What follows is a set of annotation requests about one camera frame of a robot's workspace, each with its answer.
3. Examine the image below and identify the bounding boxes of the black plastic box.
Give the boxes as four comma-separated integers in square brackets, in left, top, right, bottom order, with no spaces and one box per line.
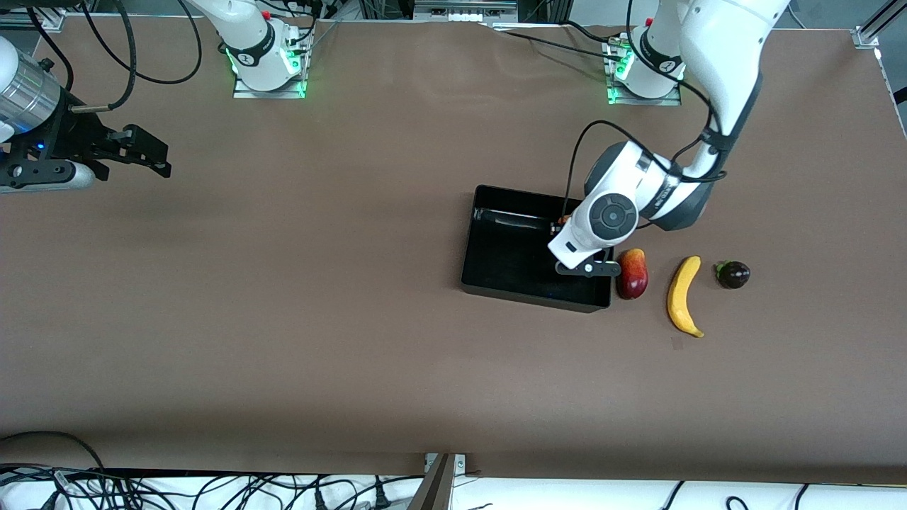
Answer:
[461,184,614,314]

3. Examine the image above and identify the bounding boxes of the yellow banana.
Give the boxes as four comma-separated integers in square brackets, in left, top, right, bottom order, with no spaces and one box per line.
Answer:
[667,256,706,339]

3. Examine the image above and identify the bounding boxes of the red yellow mango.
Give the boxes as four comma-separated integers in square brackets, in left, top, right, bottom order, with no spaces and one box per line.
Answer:
[615,248,649,300]

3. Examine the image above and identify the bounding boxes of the dark purple eggplant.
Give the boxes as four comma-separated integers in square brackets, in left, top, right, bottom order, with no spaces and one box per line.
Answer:
[714,260,751,290]

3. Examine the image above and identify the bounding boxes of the grey metal bar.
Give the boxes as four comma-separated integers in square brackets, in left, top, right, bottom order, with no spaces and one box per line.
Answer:
[407,453,455,510]

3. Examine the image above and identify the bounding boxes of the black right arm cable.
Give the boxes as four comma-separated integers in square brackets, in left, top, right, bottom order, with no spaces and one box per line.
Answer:
[26,0,204,114]

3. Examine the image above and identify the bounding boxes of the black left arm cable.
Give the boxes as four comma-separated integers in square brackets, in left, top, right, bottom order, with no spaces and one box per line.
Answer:
[564,71,726,222]

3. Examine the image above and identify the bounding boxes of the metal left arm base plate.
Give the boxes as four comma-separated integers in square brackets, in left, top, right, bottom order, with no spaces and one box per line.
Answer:
[607,81,682,107]

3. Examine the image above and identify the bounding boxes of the black cable to arm base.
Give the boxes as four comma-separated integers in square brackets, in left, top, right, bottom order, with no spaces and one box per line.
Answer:
[496,20,624,57]

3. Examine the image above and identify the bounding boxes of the long black curved floor cable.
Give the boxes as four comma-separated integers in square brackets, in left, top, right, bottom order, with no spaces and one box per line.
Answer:
[0,431,107,472]

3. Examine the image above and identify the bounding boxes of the tangled black floor cables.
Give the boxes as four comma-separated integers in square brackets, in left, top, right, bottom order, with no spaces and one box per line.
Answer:
[0,464,426,510]

